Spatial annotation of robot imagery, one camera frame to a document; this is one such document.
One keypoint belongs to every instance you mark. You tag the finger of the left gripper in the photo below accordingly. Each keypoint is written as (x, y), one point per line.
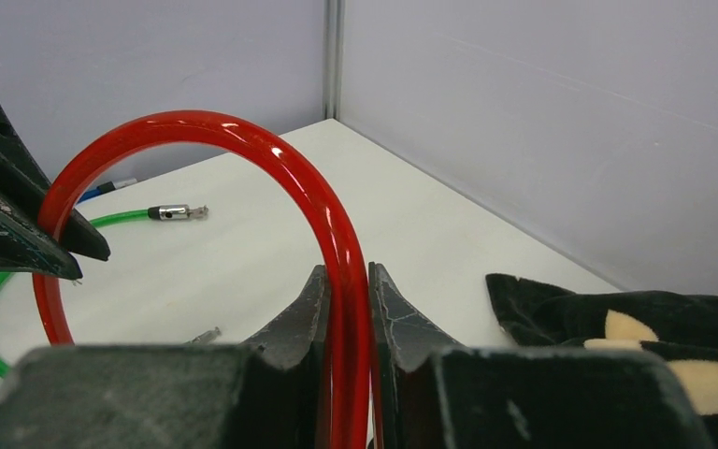
(23, 182)
(24, 247)

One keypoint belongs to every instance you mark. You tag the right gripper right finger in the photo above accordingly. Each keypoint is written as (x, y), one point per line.
(430, 391)

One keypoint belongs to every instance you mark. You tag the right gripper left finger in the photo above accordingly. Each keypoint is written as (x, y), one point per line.
(265, 392)

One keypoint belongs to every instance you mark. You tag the red cable lock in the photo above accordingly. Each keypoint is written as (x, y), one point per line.
(350, 353)

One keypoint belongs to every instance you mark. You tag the black floral blanket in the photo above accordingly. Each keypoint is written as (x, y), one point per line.
(682, 329)

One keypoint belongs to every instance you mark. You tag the red cable lock keys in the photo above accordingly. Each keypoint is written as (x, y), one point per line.
(206, 337)

